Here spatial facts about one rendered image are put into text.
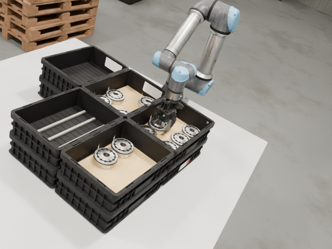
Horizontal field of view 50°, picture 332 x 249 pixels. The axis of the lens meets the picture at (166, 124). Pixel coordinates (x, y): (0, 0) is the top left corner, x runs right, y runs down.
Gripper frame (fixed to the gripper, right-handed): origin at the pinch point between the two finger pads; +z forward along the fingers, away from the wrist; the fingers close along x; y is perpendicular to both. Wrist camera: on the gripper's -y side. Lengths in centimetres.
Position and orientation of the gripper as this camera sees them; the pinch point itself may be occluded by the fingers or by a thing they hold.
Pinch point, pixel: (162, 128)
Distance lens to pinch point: 184.1
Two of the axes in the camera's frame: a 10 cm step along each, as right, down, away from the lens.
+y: -5.9, 3.1, -7.5
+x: 7.6, 5.4, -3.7
